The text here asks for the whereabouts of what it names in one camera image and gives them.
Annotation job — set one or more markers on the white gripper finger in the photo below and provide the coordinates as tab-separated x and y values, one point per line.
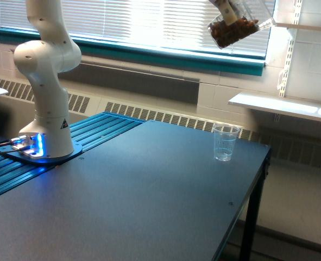
227	11

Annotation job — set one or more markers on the brown nuts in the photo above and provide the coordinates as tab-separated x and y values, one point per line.
225	36

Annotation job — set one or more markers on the clear plastic pouring cup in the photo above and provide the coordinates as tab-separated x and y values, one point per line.
252	10

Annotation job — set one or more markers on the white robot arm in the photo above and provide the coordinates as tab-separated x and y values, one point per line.
48	136

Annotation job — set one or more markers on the clear plastic cup on table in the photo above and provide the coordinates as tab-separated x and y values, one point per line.
225	136

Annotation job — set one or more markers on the white radiator vent cover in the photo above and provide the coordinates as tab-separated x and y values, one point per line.
93	110

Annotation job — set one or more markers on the black table leg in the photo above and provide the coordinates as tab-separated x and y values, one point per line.
253	211

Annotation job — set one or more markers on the white shelf bracket rail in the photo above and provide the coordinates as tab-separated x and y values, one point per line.
292	31

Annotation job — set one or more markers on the wooden upper wall shelf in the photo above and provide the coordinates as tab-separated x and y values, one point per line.
298	26

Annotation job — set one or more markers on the white lower wall shelf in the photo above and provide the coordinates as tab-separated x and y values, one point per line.
284	106

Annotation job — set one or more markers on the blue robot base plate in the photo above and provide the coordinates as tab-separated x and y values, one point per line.
46	161

